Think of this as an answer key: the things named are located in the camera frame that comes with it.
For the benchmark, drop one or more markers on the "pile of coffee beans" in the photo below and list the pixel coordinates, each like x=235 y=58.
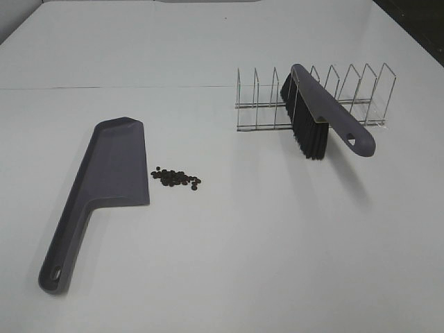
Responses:
x=172 y=178

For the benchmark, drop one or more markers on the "grey plastic dustpan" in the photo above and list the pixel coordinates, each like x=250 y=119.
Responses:
x=112 y=173

